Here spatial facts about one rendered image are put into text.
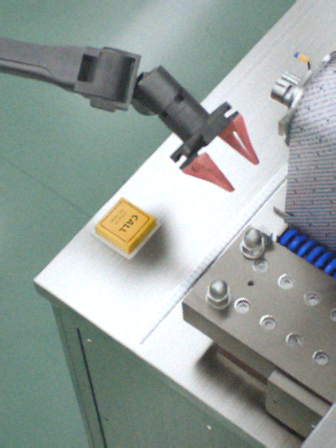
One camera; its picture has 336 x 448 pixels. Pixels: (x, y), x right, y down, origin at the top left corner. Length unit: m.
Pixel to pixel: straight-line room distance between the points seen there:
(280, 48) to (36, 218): 1.09
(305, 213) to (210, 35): 1.66
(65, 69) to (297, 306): 0.47
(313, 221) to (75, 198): 1.39
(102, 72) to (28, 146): 1.45
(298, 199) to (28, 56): 0.44
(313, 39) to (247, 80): 0.15
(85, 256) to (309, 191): 0.41
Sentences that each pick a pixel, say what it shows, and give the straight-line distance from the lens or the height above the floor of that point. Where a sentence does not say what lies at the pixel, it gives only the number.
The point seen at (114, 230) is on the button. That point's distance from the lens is 1.88.
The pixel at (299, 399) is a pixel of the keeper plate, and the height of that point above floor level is 1.02.
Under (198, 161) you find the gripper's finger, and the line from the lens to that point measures 1.69.
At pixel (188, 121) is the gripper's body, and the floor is 1.15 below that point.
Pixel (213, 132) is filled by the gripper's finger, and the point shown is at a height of 1.14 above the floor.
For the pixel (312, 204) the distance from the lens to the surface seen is 1.68.
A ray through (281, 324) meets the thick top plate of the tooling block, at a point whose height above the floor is 1.03.
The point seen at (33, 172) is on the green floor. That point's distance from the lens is 3.09.
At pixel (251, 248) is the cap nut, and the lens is 1.71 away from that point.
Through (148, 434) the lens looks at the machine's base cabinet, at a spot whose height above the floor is 0.56.
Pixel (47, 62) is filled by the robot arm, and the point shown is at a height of 1.20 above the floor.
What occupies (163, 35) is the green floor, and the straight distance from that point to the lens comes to 3.33.
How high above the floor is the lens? 2.53
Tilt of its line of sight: 58 degrees down
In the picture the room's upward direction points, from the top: 5 degrees counter-clockwise
